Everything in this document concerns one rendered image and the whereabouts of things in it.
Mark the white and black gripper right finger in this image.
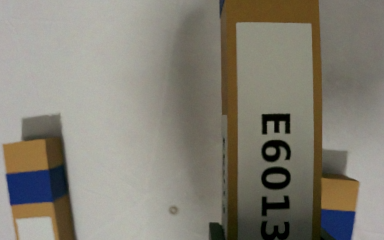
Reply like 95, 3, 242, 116
320, 227, 336, 240

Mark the tan welding electrode pack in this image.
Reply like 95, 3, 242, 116
219, 0, 322, 240
321, 174, 362, 240
4, 138, 76, 240

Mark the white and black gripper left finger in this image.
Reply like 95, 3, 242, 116
209, 222, 226, 240

